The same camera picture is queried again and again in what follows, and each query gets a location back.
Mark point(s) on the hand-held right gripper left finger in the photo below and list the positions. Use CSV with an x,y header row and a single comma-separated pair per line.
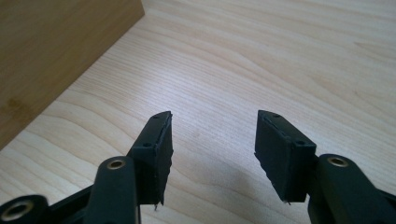
x,y
154,161

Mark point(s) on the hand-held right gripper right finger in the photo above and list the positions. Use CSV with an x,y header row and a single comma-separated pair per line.
x,y
281,161

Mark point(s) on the wooden tea box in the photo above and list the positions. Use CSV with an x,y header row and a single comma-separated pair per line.
x,y
56,53

